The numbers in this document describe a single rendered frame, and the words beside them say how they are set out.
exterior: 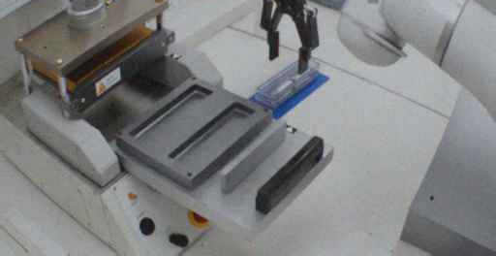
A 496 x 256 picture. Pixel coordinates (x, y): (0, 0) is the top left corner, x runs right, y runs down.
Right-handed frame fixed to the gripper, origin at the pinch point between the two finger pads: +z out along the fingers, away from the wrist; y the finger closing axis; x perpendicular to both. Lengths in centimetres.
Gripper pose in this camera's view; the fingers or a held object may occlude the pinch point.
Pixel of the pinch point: (288, 54)
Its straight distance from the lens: 140.6
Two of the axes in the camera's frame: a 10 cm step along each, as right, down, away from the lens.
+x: 6.5, -4.7, 6.0
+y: 7.6, 4.0, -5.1
